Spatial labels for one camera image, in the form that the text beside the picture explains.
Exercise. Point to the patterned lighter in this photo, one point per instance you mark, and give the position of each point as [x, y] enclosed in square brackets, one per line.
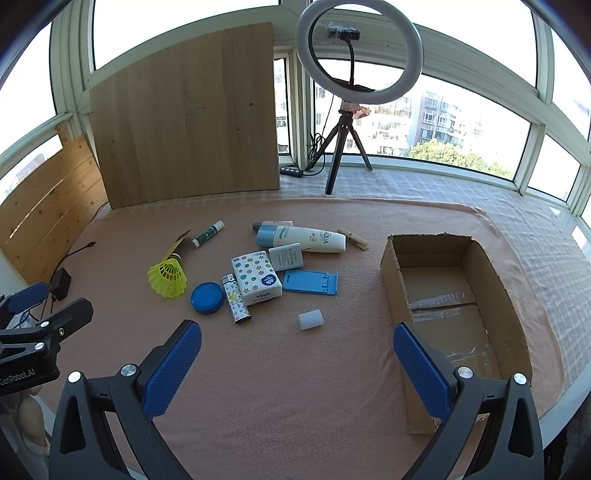
[235, 300]

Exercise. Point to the pink crumpled wrapper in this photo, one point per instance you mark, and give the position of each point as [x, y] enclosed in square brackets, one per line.
[355, 110]

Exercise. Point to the black tripod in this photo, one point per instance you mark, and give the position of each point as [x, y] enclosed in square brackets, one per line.
[333, 161]

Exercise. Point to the large wooden board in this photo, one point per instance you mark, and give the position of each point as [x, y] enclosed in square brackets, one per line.
[184, 115]

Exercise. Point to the blue phone stand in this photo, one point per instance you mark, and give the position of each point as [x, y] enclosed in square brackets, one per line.
[307, 281]

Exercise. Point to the white checked cloth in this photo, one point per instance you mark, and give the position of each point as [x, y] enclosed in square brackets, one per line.
[531, 221]

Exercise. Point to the wooden clothespin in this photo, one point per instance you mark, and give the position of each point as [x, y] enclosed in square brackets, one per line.
[353, 239]

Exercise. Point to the white foam roll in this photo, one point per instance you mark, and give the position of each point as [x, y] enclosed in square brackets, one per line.
[310, 320]

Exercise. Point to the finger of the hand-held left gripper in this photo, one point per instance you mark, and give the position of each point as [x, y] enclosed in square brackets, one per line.
[69, 316]
[25, 297]

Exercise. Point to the white blue sunscreen tube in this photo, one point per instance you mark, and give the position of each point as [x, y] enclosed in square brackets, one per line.
[314, 240]

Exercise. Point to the yellow shuttlecock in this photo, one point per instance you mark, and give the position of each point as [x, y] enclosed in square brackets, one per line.
[168, 279]

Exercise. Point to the printed tissue packet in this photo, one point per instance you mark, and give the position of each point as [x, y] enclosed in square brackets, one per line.
[254, 277]

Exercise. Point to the white plug charger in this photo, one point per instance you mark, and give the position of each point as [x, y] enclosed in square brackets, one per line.
[286, 257]

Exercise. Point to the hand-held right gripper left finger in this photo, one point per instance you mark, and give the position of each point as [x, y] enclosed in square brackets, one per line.
[173, 369]

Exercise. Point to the cardboard box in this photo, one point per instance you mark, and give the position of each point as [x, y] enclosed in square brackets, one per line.
[461, 323]

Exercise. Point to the blue round lid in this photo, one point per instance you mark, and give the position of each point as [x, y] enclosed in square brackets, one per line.
[207, 298]

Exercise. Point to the black inline remote control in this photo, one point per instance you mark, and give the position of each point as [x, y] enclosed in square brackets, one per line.
[291, 171]

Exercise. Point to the black phone clamp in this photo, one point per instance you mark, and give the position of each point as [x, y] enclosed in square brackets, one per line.
[344, 33]

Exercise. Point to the wooden slat panel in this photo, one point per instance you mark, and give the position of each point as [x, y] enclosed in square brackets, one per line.
[46, 207]

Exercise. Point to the green white glue stick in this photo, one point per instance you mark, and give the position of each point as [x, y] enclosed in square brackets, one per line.
[206, 234]

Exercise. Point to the person's left hand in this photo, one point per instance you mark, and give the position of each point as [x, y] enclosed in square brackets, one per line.
[27, 420]

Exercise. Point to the white window frame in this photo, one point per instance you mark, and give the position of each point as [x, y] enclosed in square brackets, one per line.
[461, 60]

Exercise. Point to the black power adapter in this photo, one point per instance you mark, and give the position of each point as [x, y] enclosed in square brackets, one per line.
[60, 284]

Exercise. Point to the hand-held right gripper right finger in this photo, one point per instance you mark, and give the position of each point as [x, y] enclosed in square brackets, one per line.
[422, 374]

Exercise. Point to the yellow black card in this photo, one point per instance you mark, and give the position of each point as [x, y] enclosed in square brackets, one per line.
[178, 242]

